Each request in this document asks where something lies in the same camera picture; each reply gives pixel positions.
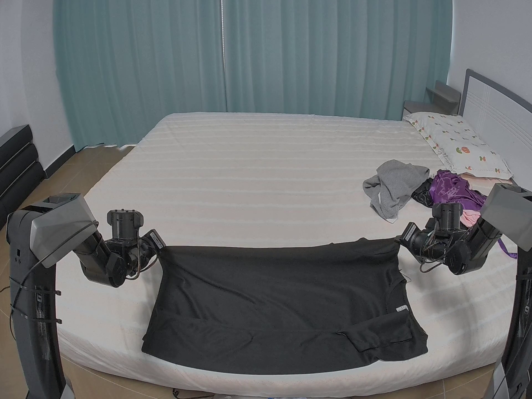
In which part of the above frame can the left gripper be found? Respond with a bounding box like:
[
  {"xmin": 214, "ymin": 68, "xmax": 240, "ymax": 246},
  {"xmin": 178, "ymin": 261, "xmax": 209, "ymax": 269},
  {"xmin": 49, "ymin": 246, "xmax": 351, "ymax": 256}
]
[{"xmin": 143, "ymin": 228, "xmax": 167, "ymax": 257}]

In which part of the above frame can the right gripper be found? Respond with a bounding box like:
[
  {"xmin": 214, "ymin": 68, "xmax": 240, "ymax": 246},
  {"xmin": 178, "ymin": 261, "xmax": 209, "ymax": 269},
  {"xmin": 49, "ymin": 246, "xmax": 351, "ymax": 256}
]
[{"xmin": 396, "ymin": 221, "xmax": 421, "ymax": 249}]

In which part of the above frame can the black T-shirt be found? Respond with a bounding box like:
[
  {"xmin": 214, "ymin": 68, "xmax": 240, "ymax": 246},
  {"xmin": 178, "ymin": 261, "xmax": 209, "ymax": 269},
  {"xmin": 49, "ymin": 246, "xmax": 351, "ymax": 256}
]
[{"xmin": 141, "ymin": 237, "xmax": 429, "ymax": 375}]

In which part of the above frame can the bed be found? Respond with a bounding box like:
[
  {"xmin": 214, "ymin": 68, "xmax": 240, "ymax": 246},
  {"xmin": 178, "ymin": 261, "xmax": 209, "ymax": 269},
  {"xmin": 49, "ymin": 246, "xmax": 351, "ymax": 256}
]
[{"xmin": 53, "ymin": 68, "xmax": 532, "ymax": 395}]

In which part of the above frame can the black garment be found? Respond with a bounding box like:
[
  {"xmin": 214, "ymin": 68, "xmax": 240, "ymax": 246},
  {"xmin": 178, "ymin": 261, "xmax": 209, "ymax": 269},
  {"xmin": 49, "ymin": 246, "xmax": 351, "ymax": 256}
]
[{"xmin": 411, "ymin": 179, "xmax": 435, "ymax": 208}]

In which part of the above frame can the grey garment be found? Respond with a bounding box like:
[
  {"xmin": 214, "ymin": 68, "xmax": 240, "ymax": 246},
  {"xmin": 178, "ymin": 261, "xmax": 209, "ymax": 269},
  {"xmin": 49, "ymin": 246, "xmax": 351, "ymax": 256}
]
[{"xmin": 362, "ymin": 160, "xmax": 431, "ymax": 224}]

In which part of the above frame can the pink garment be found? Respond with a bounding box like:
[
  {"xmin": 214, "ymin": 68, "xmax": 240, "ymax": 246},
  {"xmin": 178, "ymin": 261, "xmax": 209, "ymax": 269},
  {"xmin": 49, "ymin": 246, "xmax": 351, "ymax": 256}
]
[{"xmin": 461, "ymin": 209, "xmax": 484, "ymax": 228}]

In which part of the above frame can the purple satin garment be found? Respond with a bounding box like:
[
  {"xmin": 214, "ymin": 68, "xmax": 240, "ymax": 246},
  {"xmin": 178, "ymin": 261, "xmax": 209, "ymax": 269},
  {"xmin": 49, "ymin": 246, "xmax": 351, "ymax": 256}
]
[{"xmin": 428, "ymin": 170, "xmax": 520, "ymax": 260}]

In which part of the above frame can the white printed pillow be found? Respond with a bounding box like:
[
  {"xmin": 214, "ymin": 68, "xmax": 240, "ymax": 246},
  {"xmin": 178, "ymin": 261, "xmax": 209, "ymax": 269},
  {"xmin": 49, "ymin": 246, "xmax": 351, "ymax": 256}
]
[{"xmin": 403, "ymin": 112, "xmax": 514, "ymax": 180}]

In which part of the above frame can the grey bedside table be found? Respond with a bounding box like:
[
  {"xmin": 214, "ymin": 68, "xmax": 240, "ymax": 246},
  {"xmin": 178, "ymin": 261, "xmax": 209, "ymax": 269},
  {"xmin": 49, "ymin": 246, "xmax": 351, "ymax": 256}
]
[{"xmin": 403, "ymin": 80, "xmax": 461, "ymax": 119}]

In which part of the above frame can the black chest of drawers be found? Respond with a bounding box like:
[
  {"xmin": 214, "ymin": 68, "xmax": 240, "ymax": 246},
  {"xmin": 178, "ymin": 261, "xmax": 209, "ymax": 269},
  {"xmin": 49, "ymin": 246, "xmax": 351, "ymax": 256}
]
[{"xmin": 0, "ymin": 125, "xmax": 45, "ymax": 214}]

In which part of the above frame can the blue-green curtain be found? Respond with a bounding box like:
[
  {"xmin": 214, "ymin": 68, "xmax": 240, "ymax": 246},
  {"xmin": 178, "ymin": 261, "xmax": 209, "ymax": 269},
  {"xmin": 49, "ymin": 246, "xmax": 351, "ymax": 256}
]
[
  {"xmin": 222, "ymin": 0, "xmax": 454, "ymax": 120},
  {"xmin": 53, "ymin": 0, "xmax": 227, "ymax": 149}
]

